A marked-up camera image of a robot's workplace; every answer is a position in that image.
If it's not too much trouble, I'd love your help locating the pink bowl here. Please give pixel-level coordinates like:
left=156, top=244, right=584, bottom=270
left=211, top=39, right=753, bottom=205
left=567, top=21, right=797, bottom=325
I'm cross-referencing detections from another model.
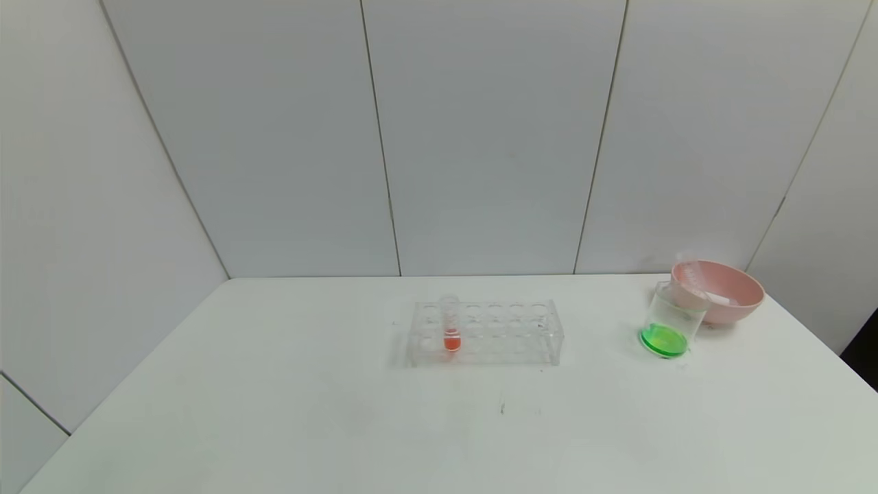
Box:
left=671, top=259, right=767, bottom=325

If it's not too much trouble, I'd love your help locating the test tube with red liquid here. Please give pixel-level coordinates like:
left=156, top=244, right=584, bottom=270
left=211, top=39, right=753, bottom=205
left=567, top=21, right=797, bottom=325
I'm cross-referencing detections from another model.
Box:
left=440, top=294, right=462, bottom=353

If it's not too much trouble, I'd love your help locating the test tube with blue liquid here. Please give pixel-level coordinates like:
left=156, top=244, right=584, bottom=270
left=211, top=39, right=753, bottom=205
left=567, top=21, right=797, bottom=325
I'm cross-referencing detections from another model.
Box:
left=676, top=252, right=707, bottom=292

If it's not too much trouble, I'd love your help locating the dark object beside table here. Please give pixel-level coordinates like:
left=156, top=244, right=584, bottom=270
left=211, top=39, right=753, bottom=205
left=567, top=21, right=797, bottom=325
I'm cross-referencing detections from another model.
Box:
left=842, top=326, right=878, bottom=388

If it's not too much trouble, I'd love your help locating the clear glass beaker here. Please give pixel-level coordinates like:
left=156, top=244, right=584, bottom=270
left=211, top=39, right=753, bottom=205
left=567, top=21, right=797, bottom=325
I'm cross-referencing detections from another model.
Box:
left=639, top=280, right=711, bottom=359

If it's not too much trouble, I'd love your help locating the clear plastic test tube rack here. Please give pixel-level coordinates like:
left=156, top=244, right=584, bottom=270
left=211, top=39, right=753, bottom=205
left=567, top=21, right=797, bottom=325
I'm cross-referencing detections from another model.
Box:
left=405, top=298, right=565, bottom=368

